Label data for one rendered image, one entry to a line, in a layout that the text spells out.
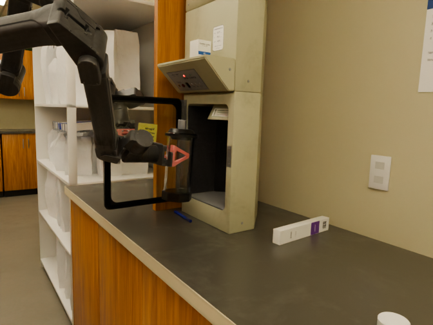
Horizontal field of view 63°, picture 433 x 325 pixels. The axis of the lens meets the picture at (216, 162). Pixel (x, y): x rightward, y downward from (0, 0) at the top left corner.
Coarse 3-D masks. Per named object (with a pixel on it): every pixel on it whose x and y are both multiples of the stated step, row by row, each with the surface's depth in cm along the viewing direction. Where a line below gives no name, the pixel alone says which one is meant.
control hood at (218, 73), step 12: (180, 60) 116; (192, 60) 111; (204, 60) 106; (216, 60) 107; (228, 60) 109; (204, 72) 111; (216, 72) 107; (228, 72) 110; (216, 84) 113; (228, 84) 111
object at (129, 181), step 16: (144, 96) 127; (128, 112) 124; (144, 112) 128; (160, 112) 132; (128, 128) 125; (144, 128) 129; (160, 128) 133; (112, 176) 124; (128, 176) 127; (144, 176) 131; (160, 176) 135; (112, 192) 125; (128, 192) 128; (144, 192) 132; (160, 192) 136
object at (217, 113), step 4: (216, 104) 126; (220, 104) 125; (224, 104) 124; (212, 108) 129; (216, 108) 125; (220, 108) 124; (224, 108) 123; (212, 112) 127; (216, 112) 125; (220, 112) 124; (224, 112) 123; (212, 116) 126; (216, 116) 124; (220, 116) 123; (224, 116) 123
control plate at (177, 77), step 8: (168, 72) 128; (176, 72) 124; (184, 72) 120; (192, 72) 116; (176, 80) 129; (184, 80) 124; (192, 80) 121; (200, 80) 117; (184, 88) 130; (192, 88) 126; (200, 88) 121; (208, 88) 118
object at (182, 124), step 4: (180, 120) 117; (184, 120) 118; (180, 124) 117; (184, 124) 118; (172, 128) 116; (176, 128) 116; (180, 128) 117; (184, 128) 118; (172, 132) 115; (176, 132) 115; (180, 132) 114; (184, 132) 115; (188, 132) 116; (192, 132) 117
